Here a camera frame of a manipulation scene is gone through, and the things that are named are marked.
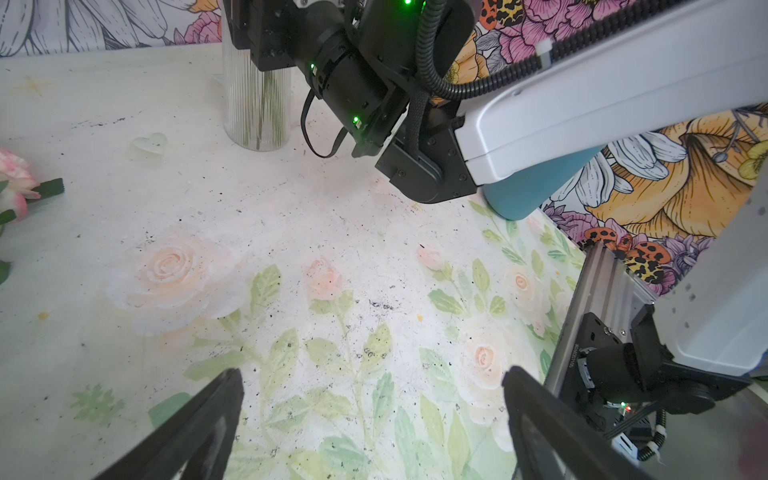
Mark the clear glass vase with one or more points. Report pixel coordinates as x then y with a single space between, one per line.
257 104

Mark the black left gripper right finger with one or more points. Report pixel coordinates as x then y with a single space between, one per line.
551 442

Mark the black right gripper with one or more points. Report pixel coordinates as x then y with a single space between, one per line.
366 60

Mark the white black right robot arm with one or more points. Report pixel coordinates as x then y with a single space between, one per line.
644 66

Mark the teal cylindrical vase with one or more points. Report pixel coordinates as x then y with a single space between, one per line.
517 196

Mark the pink white rose stem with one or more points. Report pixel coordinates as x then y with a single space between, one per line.
20 188

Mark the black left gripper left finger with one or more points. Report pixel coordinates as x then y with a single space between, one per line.
194 443

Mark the aluminium front rail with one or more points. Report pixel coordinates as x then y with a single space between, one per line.
605 300

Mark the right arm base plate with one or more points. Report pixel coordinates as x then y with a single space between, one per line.
601 388

